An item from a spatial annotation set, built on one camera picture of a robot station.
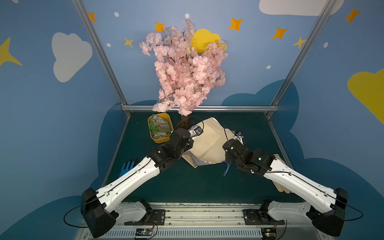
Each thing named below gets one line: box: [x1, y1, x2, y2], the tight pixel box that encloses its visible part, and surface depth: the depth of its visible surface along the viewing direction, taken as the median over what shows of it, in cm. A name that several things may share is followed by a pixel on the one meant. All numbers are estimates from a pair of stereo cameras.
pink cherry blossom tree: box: [139, 19, 228, 127], surface depth 70 cm
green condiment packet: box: [149, 114, 172, 140], surface depth 109 cm
